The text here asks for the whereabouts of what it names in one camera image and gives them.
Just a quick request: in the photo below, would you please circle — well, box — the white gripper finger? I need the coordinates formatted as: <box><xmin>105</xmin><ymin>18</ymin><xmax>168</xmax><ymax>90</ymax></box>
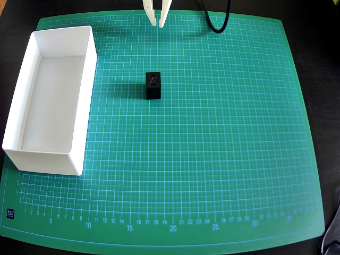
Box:
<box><xmin>159</xmin><ymin>0</ymin><xmax>174</xmax><ymax>29</ymax></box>
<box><xmin>142</xmin><ymin>0</ymin><xmax>157</xmax><ymax>27</ymax></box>

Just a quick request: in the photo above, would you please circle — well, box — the black cube with letter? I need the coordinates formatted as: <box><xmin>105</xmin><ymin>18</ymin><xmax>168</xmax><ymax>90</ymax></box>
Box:
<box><xmin>145</xmin><ymin>71</ymin><xmax>162</xmax><ymax>100</ymax></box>

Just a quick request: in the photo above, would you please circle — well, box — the white rectangular bin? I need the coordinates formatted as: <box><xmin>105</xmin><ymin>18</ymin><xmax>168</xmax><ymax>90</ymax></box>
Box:
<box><xmin>2</xmin><ymin>25</ymin><xmax>98</xmax><ymax>176</ymax></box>

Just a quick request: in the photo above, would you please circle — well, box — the green cutting mat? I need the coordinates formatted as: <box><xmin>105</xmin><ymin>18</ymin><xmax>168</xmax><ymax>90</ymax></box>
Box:
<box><xmin>0</xmin><ymin>9</ymin><xmax>326</xmax><ymax>255</ymax></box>

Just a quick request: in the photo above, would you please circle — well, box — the black cable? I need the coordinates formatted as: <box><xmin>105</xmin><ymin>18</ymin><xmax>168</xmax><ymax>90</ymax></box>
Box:
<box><xmin>200</xmin><ymin>0</ymin><xmax>232</xmax><ymax>34</ymax></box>

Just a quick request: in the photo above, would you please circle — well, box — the grey cable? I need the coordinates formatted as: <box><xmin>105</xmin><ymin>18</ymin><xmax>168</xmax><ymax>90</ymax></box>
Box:
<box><xmin>320</xmin><ymin>190</ymin><xmax>340</xmax><ymax>255</ymax></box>

